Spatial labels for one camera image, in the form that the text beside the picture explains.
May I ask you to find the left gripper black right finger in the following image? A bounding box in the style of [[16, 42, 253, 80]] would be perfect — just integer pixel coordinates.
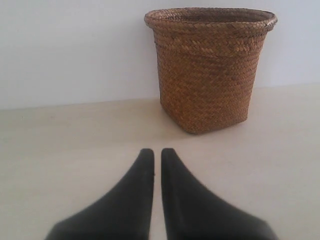
[[161, 148, 275, 240]]

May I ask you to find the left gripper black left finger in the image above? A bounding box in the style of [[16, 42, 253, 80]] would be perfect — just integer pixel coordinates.
[[46, 148, 155, 240]]

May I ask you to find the brown woven wicker basket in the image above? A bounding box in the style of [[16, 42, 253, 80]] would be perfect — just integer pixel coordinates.
[[144, 7, 278, 134]]

